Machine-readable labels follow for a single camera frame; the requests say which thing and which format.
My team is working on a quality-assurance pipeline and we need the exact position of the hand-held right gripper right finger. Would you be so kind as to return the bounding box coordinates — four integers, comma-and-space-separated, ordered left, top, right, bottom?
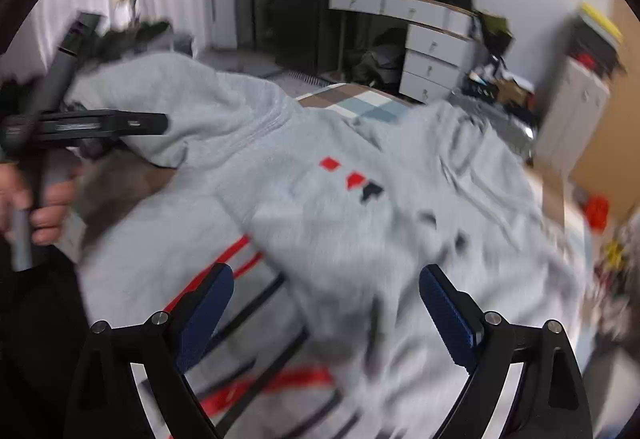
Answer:
419, 264, 593, 439

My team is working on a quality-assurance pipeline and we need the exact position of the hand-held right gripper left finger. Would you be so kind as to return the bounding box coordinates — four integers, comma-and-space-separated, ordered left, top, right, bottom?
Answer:
64, 263, 236, 439

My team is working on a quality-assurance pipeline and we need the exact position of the grey sweatshirt with red print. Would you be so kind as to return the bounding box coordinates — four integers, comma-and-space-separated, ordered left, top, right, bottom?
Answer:
65, 51, 588, 439

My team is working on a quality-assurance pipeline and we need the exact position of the dark clothes pile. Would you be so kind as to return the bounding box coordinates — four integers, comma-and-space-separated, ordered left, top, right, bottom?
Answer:
95, 21, 196, 60

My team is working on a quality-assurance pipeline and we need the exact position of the person's left hand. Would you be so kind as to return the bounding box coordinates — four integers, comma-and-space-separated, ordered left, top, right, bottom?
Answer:
0, 166, 83, 247

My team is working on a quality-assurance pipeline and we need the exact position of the person's black clothing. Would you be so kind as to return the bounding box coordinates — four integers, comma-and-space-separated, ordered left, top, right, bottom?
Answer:
0, 239, 101, 439

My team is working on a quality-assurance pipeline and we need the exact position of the red plastic bag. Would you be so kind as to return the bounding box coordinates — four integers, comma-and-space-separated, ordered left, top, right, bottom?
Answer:
584, 196, 612, 232

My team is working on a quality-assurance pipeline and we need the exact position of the silver suitcase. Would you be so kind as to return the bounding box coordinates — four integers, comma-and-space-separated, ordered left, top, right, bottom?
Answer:
465, 104, 538, 160

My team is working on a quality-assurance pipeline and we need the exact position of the beige suitcase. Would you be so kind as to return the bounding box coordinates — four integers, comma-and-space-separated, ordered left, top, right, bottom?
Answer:
532, 56, 613, 180

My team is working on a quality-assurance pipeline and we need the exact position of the black crate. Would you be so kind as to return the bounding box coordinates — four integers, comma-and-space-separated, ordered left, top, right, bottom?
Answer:
467, 74, 501, 100

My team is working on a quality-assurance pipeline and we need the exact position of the small cardboard box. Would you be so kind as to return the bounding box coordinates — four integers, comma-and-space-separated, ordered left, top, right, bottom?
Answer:
495, 76, 533, 107

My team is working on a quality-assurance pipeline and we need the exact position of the brown blue checked blanket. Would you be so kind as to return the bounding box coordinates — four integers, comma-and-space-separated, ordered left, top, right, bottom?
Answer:
75, 83, 598, 300

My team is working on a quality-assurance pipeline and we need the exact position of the wooden door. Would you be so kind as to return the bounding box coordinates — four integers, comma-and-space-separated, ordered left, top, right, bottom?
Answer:
570, 0, 640, 220

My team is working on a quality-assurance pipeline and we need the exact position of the black duffel bag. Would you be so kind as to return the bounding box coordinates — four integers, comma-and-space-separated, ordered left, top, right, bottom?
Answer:
350, 31, 406, 87

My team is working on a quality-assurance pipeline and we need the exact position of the white desk with drawers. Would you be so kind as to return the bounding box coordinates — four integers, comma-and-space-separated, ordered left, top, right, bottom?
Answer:
327, 0, 483, 104

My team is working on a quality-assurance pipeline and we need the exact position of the dark green wrapped bundle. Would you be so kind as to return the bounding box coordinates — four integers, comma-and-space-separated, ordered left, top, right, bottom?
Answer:
475, 11, 516, 54

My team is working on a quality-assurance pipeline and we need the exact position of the black shoe box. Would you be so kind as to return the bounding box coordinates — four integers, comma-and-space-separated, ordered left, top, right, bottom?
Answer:
567, 26, 626, 74

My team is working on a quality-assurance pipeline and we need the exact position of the yellow box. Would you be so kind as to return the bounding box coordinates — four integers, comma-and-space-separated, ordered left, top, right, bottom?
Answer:
577, 3, 623, 42

